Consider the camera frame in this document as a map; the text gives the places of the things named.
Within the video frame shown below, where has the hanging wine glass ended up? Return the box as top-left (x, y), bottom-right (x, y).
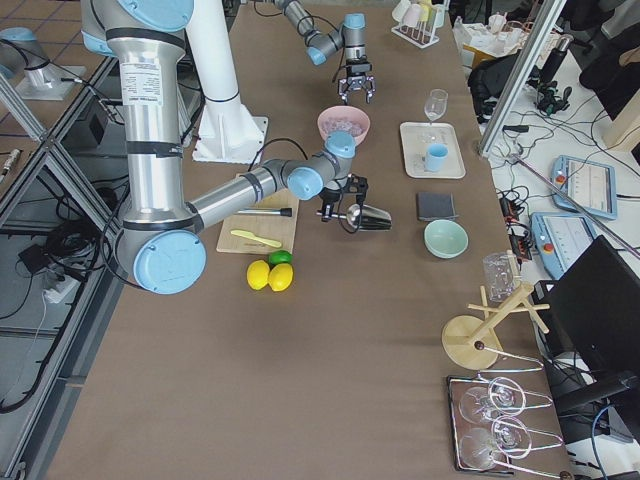
top-left (458, 417), bottom-right (566, 471)
top-left (458, 377), bottom-right (553, 425)

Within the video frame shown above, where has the mint green bowl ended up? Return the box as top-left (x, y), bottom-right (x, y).
top-left (424, 219), bottom-right (469, 259)

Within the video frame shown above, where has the light blue cup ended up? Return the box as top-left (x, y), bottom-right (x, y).
top-left (425, 143), bottom-right (448, 172)

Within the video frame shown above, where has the black monitor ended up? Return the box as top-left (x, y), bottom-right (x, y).
top-left (533, 236), bottom-right (639, 390)

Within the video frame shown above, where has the hanging wine glass lower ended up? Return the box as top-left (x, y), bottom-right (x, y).
top-left (458, 417), bottom-right (566, 471)

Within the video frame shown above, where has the white cup rack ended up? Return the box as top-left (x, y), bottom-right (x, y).
top-left (391, 0), bottom-right (448, 49)

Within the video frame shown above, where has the bamboo cutting board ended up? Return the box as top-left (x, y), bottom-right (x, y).
top-left (216, 189), bottom-right (299, 255)

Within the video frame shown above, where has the wooden cup tree stand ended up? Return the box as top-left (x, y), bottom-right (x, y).
top-left (441, 277), bottom-right (549, 371)

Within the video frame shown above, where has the blue teach pendant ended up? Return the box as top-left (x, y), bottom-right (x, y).
top-left (551, 155), bottom-right (618, 220)
top-left (530, 212), bottom-right (596, 280)

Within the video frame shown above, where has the black wine glass rack tray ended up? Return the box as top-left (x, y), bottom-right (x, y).
top-left (446, 376), bottom-right (514, 478)

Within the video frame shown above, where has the blue teach pendant lower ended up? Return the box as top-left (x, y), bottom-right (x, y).
top-left (530, 212), bottom-right (596, 280)

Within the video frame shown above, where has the pink bowl of ice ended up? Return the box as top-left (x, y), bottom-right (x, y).
top-left (317, 105), bottom-right (371, 146)

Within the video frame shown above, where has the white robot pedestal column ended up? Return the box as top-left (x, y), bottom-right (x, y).
top-left (186, 0), bottom-right (268, 164)

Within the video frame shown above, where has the yellow plastic knife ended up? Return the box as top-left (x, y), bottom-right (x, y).
top-left (230, 229), bottom-right (282, 248)

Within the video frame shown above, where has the yellow lemon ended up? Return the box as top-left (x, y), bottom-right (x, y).
top-left (246, 260), bottom-right (270, 290)
top-left (268, 263), bottom-right (294, 292)

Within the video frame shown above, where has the yellow lemon right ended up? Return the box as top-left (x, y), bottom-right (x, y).
top-left (268, 263), bottom-right (294, 292)

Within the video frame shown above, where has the pink cup on rack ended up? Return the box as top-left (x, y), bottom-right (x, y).
top-left (400, 4), bottom-right (422, 28)

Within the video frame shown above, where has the green lime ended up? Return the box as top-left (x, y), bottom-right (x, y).
top-left (268, 250), bottom-right (292, 265)

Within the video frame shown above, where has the beige serving tray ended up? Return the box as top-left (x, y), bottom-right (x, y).
top-left (400, 122), bottom-right (466, 179)

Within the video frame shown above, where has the aluminium frame post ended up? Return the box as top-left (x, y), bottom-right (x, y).
top-left (478, 0), bottom-right (566, 158)

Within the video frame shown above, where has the blue teach pendant upper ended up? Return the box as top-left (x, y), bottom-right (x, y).
top-left (551, 155), bottom-right (618, 220)

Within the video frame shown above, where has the steel ice scoop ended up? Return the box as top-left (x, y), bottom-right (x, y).
top-left (346, 204), bottom-right (392, 231)

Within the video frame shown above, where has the clear glass on stand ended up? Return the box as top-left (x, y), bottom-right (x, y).
top-left (483, 251), bottom-right (521, 302)

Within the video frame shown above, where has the yellow lemon left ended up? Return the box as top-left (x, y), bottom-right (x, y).
top-left (246, 260), bottom-right (270, 290)

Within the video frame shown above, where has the clear wine glass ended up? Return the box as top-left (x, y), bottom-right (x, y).
top-left (424, 89), bottom-right (448, 123)

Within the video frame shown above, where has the steel muddler black tip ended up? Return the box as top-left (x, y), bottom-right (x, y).
top-left (236, 207), bottom-right (293, 218)

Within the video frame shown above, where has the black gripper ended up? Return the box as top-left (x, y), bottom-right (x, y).
top-left (338, 61), bottom-right (376, 104)
top-left (318, 174), bottom-right (368, 222)

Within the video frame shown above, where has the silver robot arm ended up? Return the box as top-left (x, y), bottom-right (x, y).
top-left (273, 1), bottom-right (376, 104)
top-left (81, 1), bottom-right (356, 294)

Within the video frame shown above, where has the hanging wine glass upper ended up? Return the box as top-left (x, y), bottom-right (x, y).
top-left (458, 377), bottom-right (553, 425)

